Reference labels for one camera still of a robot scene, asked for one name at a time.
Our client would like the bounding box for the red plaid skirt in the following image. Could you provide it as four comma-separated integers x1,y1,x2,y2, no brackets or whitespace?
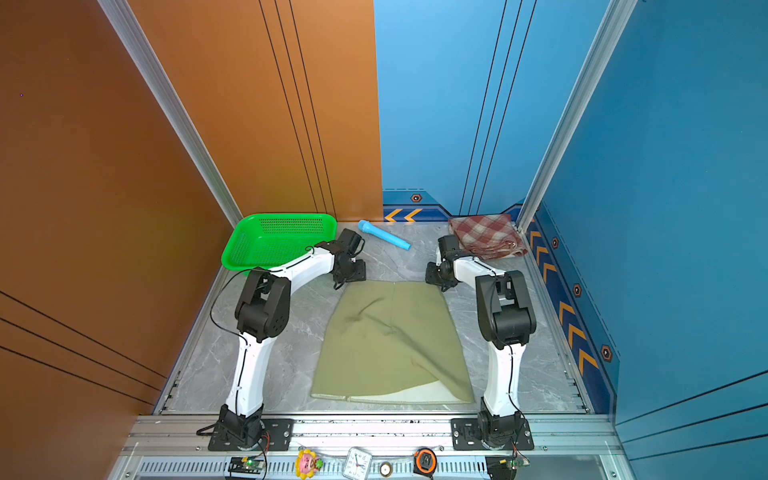
449,214,528,260

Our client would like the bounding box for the olive green skirt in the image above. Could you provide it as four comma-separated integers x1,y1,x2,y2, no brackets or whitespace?
310,281,474,405

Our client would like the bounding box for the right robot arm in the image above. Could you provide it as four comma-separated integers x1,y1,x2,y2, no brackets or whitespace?
425,235,537,451

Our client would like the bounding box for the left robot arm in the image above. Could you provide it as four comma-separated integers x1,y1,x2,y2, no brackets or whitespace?
198,229,366,451

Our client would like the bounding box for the blue toy microphone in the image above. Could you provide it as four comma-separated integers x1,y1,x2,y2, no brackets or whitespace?
358,220,411,251

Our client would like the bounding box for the green plastic basket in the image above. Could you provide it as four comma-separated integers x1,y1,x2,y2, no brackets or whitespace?
221,213,338,271

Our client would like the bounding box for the orange black tape measure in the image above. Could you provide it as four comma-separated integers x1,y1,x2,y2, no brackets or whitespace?
413,448,438,479

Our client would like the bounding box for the small white clock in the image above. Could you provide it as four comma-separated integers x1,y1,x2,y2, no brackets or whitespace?
342,447,373,480

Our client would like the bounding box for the yellow pink flower toy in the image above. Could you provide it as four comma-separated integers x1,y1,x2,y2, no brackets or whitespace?
295,449,325,480

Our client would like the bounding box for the right circuit board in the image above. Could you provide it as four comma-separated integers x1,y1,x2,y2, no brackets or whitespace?
485,455,530,480

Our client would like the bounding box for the small round brass object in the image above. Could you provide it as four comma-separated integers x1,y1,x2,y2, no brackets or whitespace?
379,461,393,478

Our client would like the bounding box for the green circuit board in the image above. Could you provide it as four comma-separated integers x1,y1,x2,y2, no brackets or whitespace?
227,456,268,480

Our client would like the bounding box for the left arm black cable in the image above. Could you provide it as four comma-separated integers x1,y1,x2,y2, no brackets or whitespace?
208,269,250,346

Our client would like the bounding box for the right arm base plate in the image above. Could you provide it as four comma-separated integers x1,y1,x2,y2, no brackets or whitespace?
450,417,535,452

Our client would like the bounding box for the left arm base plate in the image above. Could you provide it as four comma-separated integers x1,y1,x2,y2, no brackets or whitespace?
207,418,294,453

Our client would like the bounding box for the aluminium front rail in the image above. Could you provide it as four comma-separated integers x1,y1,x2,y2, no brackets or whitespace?
108,412,634,479

